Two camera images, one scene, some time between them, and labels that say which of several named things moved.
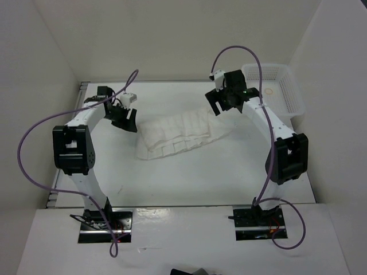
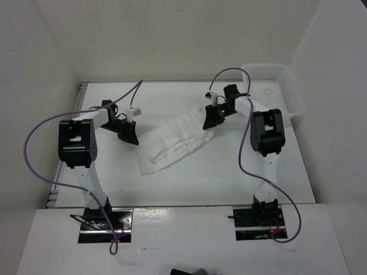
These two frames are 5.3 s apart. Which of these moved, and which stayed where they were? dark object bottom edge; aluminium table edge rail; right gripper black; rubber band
Moved: right gripper black
Stayed: aluminium table edge rail; rubber band; dark object bottom edge
